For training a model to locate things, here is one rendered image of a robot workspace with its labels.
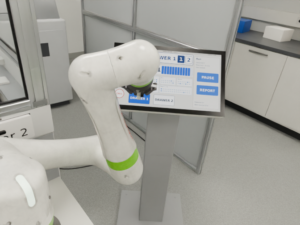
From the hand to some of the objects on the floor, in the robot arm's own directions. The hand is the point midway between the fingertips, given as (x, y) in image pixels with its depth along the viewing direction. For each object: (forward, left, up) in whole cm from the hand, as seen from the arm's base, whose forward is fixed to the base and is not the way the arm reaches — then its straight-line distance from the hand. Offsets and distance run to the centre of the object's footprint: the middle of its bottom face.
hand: (139, 94), depth 96 cm
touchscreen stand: (+5, -20, -106) cm, 108 cm away
